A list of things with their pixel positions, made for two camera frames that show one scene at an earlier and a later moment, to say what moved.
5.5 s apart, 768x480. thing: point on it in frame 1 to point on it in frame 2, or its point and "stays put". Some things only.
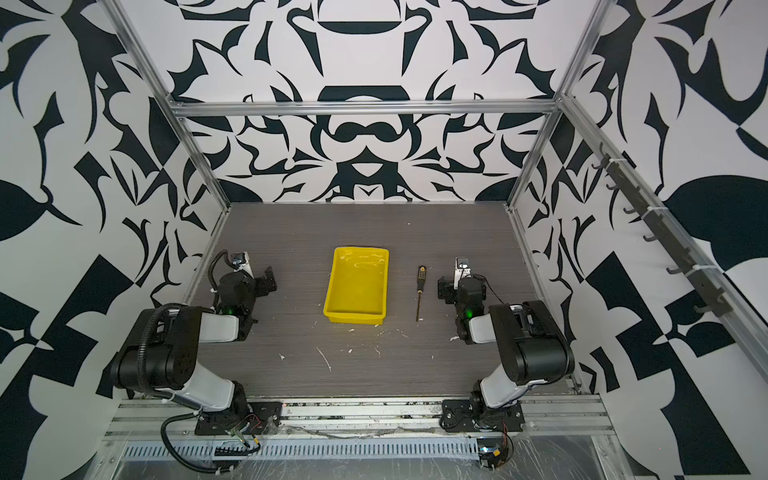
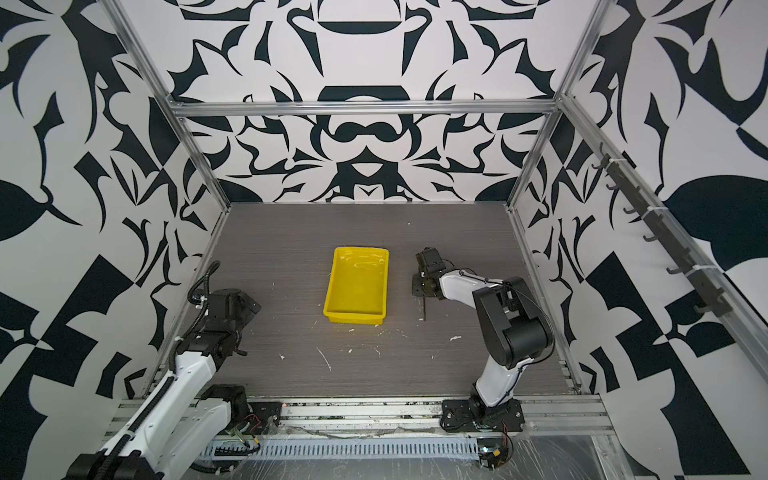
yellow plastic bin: x=358 y=285 stays put
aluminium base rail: x=546 y=417 stays put
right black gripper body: x=452 y=293 to x=420 y=285
